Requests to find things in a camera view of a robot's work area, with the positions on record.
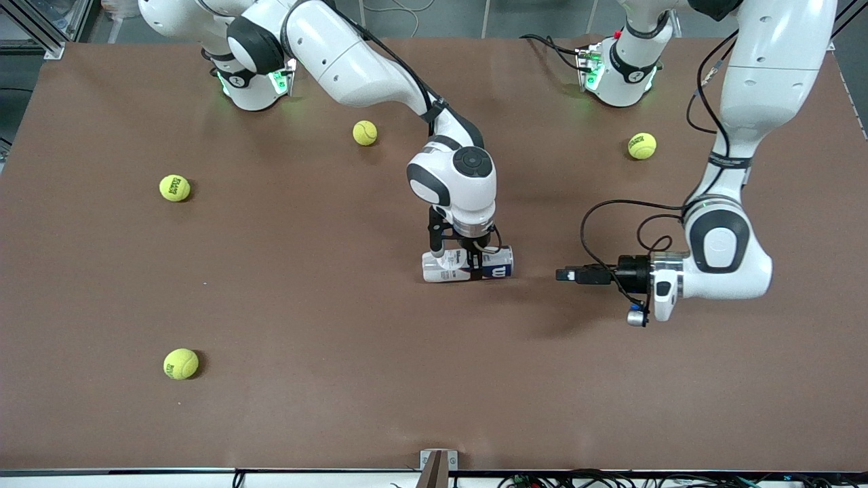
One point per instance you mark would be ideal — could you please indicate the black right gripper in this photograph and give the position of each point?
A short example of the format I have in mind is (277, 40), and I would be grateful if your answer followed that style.
(469, 245)

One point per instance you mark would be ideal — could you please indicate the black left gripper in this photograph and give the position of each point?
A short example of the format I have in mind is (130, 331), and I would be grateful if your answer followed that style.
(631, 271)

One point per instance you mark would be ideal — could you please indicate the clear tennis ball can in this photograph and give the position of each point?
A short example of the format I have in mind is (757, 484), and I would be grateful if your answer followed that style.
(441, 271)

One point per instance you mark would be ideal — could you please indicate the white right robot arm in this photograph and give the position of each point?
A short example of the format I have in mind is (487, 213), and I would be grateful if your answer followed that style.
(352, 61)

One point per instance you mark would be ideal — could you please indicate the yellow tennis ball black print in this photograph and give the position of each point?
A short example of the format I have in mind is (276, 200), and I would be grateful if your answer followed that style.
(181, 364)
(175, 188)
(641, 146)

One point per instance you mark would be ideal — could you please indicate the plain yellow tennis ball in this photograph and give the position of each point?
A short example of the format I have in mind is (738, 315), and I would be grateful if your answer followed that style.
(365, 133)

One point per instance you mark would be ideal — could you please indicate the grey metal table bracket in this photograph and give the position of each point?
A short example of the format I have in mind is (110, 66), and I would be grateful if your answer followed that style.
(437, 468)

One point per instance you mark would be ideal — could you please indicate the grey metal frame leg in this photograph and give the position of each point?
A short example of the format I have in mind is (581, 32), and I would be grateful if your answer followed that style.
(364, 15)
(485, 17)

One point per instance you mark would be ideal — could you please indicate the white table edge rail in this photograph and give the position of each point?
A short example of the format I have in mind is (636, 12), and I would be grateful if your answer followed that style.
(135, 482)

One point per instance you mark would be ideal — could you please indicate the aluminium frame profile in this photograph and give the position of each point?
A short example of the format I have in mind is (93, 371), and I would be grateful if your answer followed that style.
(41, 34)

